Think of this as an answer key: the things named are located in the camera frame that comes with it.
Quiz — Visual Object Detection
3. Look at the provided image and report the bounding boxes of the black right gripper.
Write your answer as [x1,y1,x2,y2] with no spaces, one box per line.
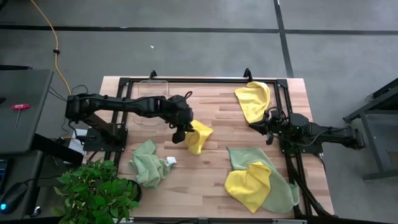
[249,107,293,146]

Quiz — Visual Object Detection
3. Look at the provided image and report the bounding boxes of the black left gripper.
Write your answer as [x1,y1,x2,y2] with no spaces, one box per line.
[163,95,196,144]

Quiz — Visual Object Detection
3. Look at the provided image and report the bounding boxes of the yellow microfiber towel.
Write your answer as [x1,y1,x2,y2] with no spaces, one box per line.
[234,81,271,124]
[224,161,273,214]
[183,119,215,156]

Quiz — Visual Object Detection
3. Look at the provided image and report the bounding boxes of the clear plastic bin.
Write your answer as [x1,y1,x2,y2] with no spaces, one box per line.
[132,80,170,127]

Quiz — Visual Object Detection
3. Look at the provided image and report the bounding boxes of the green microfiber towel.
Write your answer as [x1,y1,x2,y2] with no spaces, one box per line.
[129,139,175,189]
[226,146,300,214]

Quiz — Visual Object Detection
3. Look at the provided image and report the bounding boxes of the black plant pot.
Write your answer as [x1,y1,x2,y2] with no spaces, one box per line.
[126,179,143,203]

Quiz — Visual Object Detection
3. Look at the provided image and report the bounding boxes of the green leafy plant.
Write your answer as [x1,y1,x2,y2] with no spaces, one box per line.
[51,159,143,224]

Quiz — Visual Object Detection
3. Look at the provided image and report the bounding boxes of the white paper sheet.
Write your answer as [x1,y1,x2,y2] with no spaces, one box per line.
[67,128,88,156]

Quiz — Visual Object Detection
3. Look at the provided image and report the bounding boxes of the dark metal side table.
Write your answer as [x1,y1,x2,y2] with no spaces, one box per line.
[343,77,398,181]

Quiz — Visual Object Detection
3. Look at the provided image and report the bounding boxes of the black desk beam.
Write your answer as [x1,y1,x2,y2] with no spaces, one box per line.
[30,133,85,166]

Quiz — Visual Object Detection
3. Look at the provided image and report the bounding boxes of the grey desk panel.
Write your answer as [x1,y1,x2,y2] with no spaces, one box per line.
[0,68,54,156]

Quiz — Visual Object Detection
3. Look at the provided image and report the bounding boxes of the dark low desk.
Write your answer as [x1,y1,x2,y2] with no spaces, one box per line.
[0,151,44,220]

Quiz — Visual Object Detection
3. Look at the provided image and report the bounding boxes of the black computer mouse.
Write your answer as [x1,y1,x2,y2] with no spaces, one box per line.
[0,182,28,215]

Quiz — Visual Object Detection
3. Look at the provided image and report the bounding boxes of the black keyboard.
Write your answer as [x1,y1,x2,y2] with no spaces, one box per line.
[0,159,9,195]

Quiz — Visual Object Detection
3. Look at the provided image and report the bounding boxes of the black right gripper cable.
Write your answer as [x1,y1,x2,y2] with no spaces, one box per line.
[266,106,287,125]

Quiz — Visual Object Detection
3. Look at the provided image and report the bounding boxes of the black aluminium table frame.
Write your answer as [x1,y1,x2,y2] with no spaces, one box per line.
[104,68,335,218]

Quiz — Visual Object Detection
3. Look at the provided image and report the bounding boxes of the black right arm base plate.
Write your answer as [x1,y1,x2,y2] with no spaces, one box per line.
[279,136,324,156]

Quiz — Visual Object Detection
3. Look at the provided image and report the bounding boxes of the black cable bundle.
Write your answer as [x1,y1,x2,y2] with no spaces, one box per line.
[287,154,335,218]

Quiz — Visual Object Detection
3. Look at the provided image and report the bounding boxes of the silver aluminium rail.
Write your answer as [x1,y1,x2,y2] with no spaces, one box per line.
[116,217,308,224]

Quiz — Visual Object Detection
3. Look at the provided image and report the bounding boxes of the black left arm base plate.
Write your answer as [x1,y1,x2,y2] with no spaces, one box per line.
[82,127,128,152]

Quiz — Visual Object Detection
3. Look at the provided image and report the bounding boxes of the thin black floor cables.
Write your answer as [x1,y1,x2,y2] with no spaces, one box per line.
[48,84,90,103]

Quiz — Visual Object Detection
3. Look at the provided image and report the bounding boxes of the yellow extension cable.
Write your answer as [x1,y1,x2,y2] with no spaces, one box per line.
[30,0,73,96]

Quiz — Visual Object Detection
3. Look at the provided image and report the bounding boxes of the red T-handle hex key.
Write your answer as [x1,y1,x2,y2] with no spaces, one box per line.
[11,103,31,129]

